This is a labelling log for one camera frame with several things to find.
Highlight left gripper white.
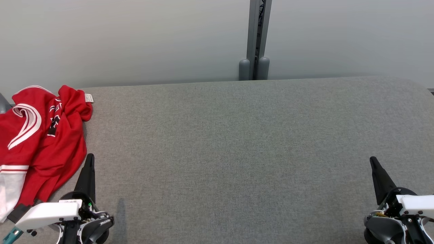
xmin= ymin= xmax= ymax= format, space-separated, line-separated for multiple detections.
xmin=15 ymin=154 xmax=96 ymax=231

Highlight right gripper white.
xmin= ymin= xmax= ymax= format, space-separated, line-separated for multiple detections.
xmin=369 ymin=156 xmax=434 ymax=220

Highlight grey metal wall post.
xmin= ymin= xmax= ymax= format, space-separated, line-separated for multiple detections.
xmin=246 ymin=0 xmax=272 ymax=81

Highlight grey cylindrical post cap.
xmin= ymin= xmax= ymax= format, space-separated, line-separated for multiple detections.
xmin=239 ymin=59 xmax=251 ymax=81
xmin=257 ymin=57 xmax=270 ymax=80

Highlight grey fabric sofa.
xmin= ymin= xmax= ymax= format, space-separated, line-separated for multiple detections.
xmin=0 ymin=75 xmax=434 ymax=244

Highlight teal left camera connector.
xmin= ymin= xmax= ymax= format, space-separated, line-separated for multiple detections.
xmin=0 ymin=226 xmax=25 ymax=244

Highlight plain red garment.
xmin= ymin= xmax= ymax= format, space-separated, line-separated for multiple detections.
xmin=17 ymin=130 xmax=87 ymax=208

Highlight black cable inside post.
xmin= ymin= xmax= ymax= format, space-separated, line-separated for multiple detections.
xmin=255 ymin=0 xmax=265 ymax=58

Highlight red basketball jersey white sleeves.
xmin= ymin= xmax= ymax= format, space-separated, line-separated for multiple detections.
xmin=0 ymin=85 xmax=94 ymax=222

